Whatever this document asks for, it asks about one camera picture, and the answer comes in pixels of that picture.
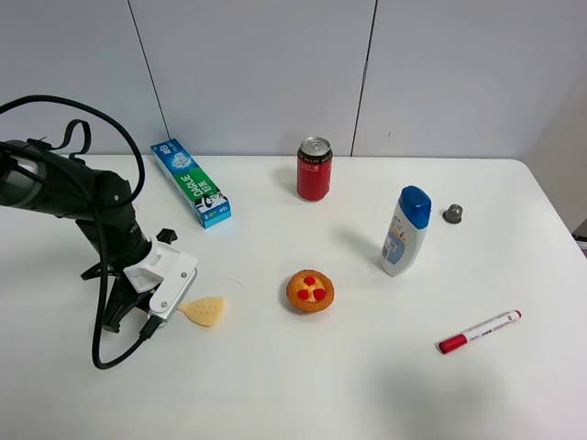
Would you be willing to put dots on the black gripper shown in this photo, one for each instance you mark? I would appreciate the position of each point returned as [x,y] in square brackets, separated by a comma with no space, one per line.
[126,245]

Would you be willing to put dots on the orange handled beige spatula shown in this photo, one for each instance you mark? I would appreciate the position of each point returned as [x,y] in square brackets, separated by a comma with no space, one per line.
[205,311]

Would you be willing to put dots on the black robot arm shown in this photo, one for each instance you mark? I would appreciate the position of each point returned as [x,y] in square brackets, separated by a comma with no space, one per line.
[36,186]

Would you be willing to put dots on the green blue toothpaste box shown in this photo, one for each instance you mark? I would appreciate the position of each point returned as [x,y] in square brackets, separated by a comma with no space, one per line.
[205,199]

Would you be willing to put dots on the toy fruit tart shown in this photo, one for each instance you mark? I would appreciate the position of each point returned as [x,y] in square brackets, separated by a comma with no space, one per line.
[310,291]

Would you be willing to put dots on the red soda can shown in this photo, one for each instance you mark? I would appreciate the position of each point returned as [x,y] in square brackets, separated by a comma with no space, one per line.
[314,164]

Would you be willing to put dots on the white blue shampoo bottle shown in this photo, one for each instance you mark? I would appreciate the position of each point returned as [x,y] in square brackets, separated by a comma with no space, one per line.
[407,231]

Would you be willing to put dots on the small grey coffee capsule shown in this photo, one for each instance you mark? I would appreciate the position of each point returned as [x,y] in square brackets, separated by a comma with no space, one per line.
[453,215]

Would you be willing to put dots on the red white marker pen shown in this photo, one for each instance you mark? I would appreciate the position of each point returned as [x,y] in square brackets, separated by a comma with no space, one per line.
[478,331]

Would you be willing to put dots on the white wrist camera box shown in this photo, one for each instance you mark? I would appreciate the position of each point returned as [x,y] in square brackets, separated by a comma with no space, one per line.
[168,272]

